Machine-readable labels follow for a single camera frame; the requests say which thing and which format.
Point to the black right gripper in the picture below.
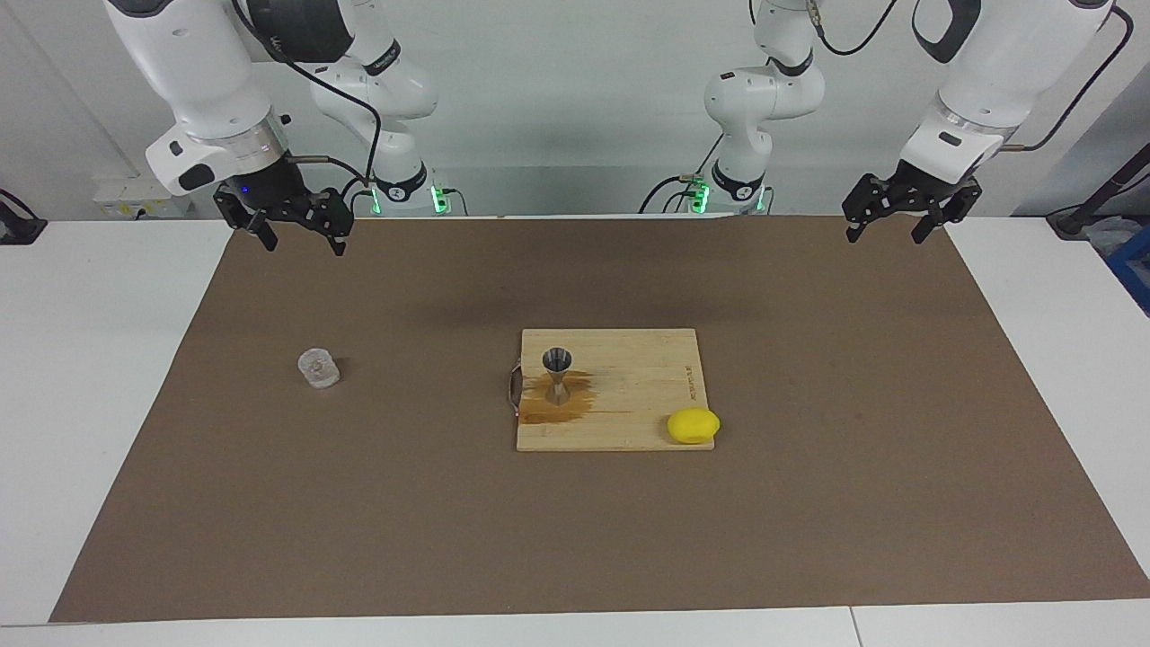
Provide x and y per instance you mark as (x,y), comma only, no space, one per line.
(272,191)

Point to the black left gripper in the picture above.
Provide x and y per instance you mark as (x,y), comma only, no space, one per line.
(921,187)

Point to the small clear glass cup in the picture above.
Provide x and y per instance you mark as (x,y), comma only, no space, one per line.
(319,370)

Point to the metal jigger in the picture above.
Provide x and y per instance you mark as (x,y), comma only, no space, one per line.
(557,359)

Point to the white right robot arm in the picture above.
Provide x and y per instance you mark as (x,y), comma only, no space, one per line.
(198,72)

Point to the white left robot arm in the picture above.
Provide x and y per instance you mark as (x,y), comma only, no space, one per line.
(988,72)

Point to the black stand leg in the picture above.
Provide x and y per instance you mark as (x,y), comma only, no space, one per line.
(1101,198)

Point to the blue box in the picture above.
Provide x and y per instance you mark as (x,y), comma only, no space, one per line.
(1134,270)

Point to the yellow lemon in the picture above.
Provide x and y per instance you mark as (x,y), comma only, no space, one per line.
(692,426)

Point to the wooden cutting board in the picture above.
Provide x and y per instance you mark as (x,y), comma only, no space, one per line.
(629,386)

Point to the brown table mat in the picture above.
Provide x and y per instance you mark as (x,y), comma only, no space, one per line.
(449,539)

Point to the white wall power strip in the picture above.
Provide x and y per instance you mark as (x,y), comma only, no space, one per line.
(144,193)

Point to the black clamp mount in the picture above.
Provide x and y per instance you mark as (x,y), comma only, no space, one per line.
(18,229)

